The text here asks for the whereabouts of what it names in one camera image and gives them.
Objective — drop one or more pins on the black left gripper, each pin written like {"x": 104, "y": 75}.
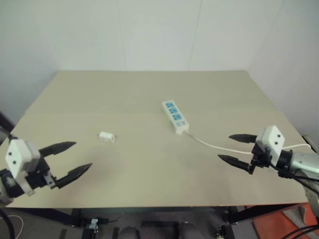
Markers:
{"x": 37, "y": 175}

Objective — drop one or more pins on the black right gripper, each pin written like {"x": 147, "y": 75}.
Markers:
{"x": 260, "y": 156}

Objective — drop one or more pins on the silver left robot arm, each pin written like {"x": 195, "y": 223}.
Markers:
{"x": 7, "y": 185}

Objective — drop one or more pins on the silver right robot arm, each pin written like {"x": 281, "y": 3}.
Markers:
{"x": 300, "y": 161}

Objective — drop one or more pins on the small white plug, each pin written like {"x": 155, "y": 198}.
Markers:
{"x": 107, "y": 137}

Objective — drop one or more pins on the white power strip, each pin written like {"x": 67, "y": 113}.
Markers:
{"x": 175, "y": 115}

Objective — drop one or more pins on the dark rounded shape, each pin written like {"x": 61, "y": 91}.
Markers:
{"x": 129, "y": 232}

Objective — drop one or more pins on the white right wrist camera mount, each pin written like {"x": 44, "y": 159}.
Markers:
{"x": 272, "y": 139}

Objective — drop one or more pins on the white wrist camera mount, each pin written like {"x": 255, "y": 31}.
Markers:
{"x": 272, "y": 139}
{"x": 17, "y": 158}

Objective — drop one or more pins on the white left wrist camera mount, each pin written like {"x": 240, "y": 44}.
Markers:
{"x": 17, "y": 158}

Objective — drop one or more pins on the black metal table frame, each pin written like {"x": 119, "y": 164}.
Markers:
{"x": 64, "y": 214}

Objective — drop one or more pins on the small metal bracket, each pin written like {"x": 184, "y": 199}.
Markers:
{"x": 93, "y": 223}

